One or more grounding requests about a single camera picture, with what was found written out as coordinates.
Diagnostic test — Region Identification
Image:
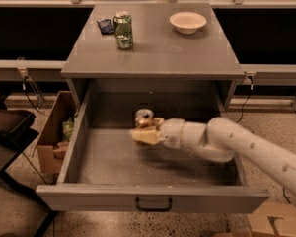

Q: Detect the black drawer handle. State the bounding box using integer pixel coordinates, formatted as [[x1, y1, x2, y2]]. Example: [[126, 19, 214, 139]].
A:
[[135, 197, 173, 212]]

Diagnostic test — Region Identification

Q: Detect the cardboard box bottom right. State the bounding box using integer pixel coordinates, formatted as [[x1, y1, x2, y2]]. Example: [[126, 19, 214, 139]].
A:
[[213, 200, 296, 237]]

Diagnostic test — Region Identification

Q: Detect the black adapter cable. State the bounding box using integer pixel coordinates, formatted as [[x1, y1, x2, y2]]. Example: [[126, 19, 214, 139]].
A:
[[282, 186, 292, 205]]

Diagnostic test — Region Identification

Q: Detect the blue snack bag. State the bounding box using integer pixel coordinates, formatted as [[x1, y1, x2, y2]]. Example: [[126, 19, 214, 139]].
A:
[[98, 19, 114, 35]]

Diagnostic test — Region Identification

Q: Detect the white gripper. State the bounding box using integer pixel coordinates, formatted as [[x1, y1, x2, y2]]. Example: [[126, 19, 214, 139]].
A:
[[130, 118, 185, 149]]

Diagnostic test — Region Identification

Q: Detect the white ceramic bowl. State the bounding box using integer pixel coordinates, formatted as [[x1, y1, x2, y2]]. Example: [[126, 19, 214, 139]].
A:
[[170, 12, 207, 35]]

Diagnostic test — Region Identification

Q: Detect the green soda can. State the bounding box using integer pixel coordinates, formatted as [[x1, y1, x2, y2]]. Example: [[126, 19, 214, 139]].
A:
[[113, 11, 133, 49]]

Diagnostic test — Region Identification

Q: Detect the black side table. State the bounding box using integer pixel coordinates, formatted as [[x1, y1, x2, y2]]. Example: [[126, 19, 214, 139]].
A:
[[0, 89, 57, 237]]

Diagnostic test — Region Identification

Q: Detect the green bag in box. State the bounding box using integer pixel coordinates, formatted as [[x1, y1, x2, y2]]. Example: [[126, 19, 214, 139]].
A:
[[62, 117, 75, 141]]

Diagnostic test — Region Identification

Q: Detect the black cable right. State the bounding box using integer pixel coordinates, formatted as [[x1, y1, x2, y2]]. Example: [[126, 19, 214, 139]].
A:
[[235, 76, 255, 124]]

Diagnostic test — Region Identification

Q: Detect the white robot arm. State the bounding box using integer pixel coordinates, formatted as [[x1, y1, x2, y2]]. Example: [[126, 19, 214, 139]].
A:
[[130, 117, 296, 197]]

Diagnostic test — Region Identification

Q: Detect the black cable left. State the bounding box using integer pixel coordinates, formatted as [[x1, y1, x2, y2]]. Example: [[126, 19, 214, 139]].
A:
[[22, 76, 50, 118]]

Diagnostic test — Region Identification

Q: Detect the open grey top drawer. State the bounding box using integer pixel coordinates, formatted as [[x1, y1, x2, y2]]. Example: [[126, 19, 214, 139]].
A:
[[37, 79, 269, 213]]

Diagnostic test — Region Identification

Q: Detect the orange soda can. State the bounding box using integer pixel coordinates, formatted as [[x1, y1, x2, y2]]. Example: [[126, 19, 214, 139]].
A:
[[135, 109, 154, 127]]

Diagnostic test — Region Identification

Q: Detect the grey cabinet counter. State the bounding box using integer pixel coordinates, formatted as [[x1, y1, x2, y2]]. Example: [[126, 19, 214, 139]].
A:
[[61, 2, 244, 106]]

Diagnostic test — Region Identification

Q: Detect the brown cardboard box left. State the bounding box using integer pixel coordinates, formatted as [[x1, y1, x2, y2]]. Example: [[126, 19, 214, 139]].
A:
[[37, 91, 76, 174]]

